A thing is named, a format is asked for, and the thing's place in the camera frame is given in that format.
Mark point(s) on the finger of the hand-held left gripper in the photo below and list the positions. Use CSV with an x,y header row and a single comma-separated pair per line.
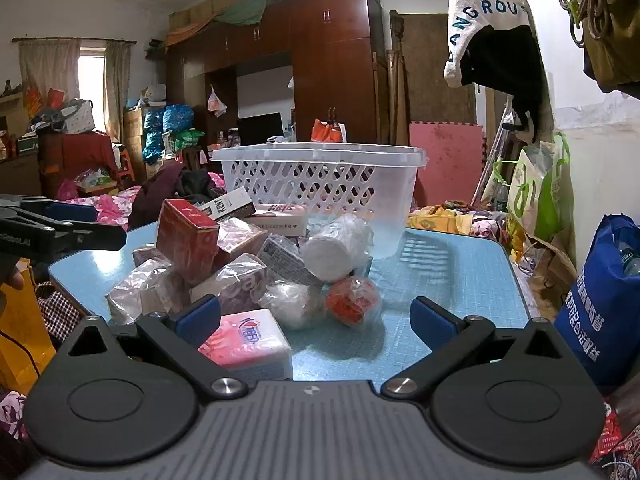
x,y
72,211
95,239

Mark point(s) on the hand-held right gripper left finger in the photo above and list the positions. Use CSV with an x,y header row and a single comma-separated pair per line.
x,y
197,317

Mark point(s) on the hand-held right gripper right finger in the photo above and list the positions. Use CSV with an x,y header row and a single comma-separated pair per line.
x,y
430,317

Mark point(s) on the pink lettered box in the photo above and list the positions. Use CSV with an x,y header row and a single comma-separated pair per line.
x,y
235,282

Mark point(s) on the small packet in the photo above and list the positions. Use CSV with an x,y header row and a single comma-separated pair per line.
x,y
145,254

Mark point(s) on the pink tissue pack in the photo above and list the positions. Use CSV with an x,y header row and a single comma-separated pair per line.
x,y
250,342

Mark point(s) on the orange ball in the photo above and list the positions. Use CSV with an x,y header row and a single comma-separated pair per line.
x,y
352,302

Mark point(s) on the clear roll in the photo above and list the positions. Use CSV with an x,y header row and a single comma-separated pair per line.
x,y
292,305

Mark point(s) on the silver black box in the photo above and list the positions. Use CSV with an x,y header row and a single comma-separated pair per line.
x,y
287,260

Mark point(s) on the white black cigarette box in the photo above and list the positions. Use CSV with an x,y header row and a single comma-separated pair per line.
x,y
227,206

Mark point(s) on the white paper roll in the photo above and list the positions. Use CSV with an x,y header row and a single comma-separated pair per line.
x,y
335,250

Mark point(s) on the white box with red label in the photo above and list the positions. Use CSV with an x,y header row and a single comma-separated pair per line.
x,y
277,220

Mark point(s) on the white plastic basket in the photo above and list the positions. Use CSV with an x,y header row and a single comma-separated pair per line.
x,y
320,180

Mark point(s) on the person's left hand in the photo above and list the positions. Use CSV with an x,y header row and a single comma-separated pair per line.
x,y
12,275

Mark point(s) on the pink floral blanket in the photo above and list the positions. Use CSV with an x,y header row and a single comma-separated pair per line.
x,y
115,205

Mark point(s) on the red covered chair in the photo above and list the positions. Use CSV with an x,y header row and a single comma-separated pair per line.
x,y
75,155

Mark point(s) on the maroon clothing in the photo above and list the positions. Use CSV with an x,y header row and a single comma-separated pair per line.
x,y
155,195

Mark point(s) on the plaid cloth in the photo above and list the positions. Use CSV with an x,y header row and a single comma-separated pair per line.
x,y
60,310

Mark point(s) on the white dotted bag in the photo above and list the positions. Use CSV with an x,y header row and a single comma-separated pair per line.
x,y
80,117

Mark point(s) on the yellow cloth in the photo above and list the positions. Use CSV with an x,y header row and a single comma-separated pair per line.
x,y
435,222

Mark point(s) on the yellow bag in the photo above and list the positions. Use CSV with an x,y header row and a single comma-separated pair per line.
x,y
20,340

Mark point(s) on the beige lace curtain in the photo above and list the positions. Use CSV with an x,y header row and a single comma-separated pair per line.
x,y
47,70
117,85

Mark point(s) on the green plastic bag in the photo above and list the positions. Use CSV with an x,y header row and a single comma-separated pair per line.
x,y
187,137

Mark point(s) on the brown paper bag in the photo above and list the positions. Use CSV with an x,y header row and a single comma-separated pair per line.
x,y
555,260

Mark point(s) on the blue plastic bags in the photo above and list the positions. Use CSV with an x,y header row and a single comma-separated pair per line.
x,y
175,117

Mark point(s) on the pink foam mat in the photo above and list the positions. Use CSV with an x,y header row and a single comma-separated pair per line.
x,y
445,165

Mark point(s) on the green white shopping bag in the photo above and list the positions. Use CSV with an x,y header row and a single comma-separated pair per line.
x,y
525,185

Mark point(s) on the blue bucket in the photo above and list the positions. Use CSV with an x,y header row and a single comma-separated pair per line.
x,y
600,300

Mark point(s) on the metal folding rack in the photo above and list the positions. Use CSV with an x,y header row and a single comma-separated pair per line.
x,y
492,150

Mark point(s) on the pink white plastic bag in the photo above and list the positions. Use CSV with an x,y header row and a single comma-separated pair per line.
x,y
216,102

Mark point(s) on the black television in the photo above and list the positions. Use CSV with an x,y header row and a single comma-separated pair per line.
x,y
260,130

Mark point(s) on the orange white hanging bag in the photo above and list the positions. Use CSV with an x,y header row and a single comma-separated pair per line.
x,y
325,132

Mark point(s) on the red packet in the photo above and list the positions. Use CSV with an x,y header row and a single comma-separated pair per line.
x,y
607,435

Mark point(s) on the black garment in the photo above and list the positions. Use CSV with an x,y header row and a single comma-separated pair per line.
x,y
505,65

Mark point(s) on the brown wooden wardrobe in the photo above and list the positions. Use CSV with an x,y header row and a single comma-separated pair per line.
x,y
330,60

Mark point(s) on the white lettered garment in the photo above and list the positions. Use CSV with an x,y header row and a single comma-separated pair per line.
x,y
465,20

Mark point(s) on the olive hanging bag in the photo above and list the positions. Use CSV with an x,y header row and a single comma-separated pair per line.
x,y
620,35

